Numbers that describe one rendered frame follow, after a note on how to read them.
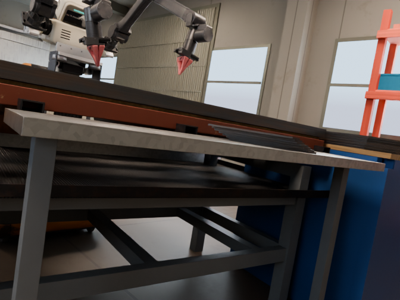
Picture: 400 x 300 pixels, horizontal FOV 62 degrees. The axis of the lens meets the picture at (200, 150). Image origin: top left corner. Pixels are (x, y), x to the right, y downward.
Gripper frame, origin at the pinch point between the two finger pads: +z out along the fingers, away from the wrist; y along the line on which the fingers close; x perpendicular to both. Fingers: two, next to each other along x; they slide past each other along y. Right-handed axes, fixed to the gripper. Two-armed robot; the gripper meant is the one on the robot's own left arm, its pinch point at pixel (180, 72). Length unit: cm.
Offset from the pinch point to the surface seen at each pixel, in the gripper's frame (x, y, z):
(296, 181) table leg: -31, 58, 28
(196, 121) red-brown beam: -35.3, -7.1, 24.0
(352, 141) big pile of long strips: -46, 68, 3
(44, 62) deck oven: 749, 52, -115
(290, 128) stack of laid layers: -35, 39, 9
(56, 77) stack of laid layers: -36, -51, 30
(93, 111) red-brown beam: -35, -40, 34
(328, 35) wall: 135, 255, -190
